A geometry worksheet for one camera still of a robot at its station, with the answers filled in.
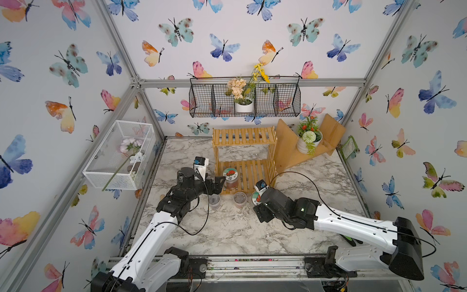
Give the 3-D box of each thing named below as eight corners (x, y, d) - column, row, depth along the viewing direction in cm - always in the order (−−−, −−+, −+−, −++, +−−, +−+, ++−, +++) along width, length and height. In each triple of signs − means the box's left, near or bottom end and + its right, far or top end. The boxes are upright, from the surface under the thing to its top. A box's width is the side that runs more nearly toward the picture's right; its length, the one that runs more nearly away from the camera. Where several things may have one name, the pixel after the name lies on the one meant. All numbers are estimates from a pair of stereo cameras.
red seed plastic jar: (233, 208, 90) (233, 204, 87) (234, 196, 95) (233, 191, 91) (247, 208, 90) (247, 204, 87) (246, 196, 95) (247, 191, 91)
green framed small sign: (345, 160, 113) (352, 150, 106) (338, 145, 121) (344, 135, 113) (353, 160, 113) (360, 150, 106) (346, 145, 121) (352, 135, 113)
